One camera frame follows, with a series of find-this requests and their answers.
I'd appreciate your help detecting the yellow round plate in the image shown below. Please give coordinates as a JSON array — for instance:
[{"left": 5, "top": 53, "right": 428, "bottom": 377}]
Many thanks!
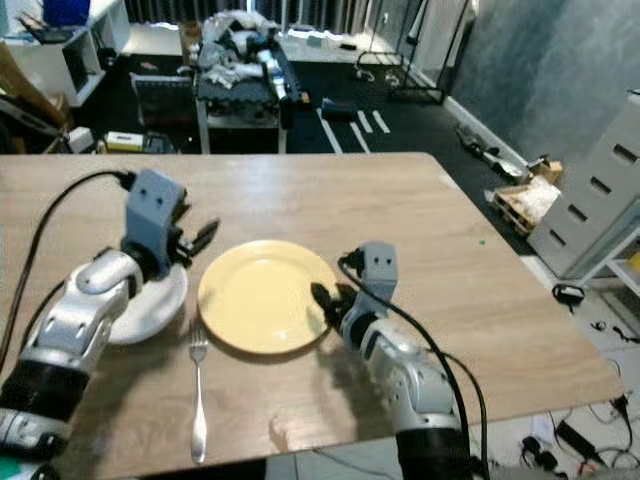
[{"left": 197, "top": 240, "right": 340, "bottom": 357}]

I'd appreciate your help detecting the white round plate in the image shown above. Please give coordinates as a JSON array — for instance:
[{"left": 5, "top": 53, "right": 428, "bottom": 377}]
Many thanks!
[{"left": 105, "top": 262, "right": 190, "bottom": 347}]

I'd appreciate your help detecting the yellow and white device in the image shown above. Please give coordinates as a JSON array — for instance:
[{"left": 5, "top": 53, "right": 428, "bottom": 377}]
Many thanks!
[{"left": 105, "top": 131, "right": 146, "bottom": 153}]

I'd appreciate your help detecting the black plastic crate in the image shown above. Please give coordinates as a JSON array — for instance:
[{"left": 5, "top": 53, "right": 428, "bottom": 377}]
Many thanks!
[{"left": 132, "top": 73, "right": 199, "bottom": 129}]

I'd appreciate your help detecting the black workbench with white legs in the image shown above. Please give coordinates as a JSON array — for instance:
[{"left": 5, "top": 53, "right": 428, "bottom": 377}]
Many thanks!
[{"left": 196, "top": 40, "right": 306, "bottom": 155}]

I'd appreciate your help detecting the silver metal fork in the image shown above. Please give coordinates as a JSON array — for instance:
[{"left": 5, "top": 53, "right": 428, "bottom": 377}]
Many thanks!
[{"left": 187, "top": 321, "right": 212, "bottom": 465}]

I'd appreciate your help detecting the flat black box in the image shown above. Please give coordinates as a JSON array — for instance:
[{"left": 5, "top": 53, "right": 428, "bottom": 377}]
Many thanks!
[{"left": 320, "top": 97, "right": 356, "bottom": 117}]

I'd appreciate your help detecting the pile of white grey clutter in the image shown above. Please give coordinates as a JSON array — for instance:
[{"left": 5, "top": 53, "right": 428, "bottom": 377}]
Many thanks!
[{"left": 198, "top": 10, "right": 286, "bottom": 93}]

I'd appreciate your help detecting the wooden pallet with white bags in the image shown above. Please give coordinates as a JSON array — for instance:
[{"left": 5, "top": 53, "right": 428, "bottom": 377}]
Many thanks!
[{"left": 491, "top": 176, "right": 561, "bottom": 237}]

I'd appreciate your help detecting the long grey floor tool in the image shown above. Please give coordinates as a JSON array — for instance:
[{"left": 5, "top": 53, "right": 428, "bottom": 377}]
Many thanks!
[{"left": 453, "top": 122, "right": 529, "bottom": 173}]

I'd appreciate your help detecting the brown cardboard sheet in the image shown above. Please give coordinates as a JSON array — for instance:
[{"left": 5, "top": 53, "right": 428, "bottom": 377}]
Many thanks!
[{"left": 0, "top": 42, "right": 73, "bottom": 131}]

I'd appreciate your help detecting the white cube shelf unit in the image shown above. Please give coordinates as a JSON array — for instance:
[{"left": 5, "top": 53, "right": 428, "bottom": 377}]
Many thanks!
[{"left": 15, "top": 0, "right": 131, "bottom": 109}]

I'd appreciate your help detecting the small black charger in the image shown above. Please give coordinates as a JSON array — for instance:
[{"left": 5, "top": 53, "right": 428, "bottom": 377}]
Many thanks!
[{"left": 552, "top": 284, "right": 587, "bottom": 307}]

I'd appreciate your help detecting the small brown cardboard box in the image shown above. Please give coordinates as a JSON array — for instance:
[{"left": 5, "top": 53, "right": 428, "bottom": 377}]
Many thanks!
[{"left": 528, "top": 156, "right": 564, "bottom": 185}]

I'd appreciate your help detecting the black metal floor rack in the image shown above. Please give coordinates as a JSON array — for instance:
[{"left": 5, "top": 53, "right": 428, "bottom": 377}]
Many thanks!
[{"left": 355, "top": 0, "right": 476, "bottom": 104}]

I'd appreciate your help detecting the blue box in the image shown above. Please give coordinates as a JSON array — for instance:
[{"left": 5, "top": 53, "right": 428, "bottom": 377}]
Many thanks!
[{"left": 43, "top": 0, "right": 91, "bottom": 28}]

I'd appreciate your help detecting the white drawer cabinet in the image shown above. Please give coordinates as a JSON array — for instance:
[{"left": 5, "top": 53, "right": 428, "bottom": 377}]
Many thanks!
[{"left": 527, "top": 88, "right": 640, "bottom": 283}]

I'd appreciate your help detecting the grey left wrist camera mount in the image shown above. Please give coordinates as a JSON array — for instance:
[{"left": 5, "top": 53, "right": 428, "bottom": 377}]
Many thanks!
[{"left": 122, "top": 167, "right": 183, "bottom": 273}]

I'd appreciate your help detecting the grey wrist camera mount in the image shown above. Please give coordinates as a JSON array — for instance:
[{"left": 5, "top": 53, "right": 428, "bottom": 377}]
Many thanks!
[
  {"left": 361, "top": 241, "right": 399, "bottom": 313},
  {"left": 122, "top": 167, "right": 183, "bottom": 273}
]

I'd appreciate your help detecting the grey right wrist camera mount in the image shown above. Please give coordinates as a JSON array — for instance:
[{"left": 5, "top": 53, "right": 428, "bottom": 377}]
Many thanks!
[{"left": 361, "top": 241, "right": 399, "bottom": 313}]

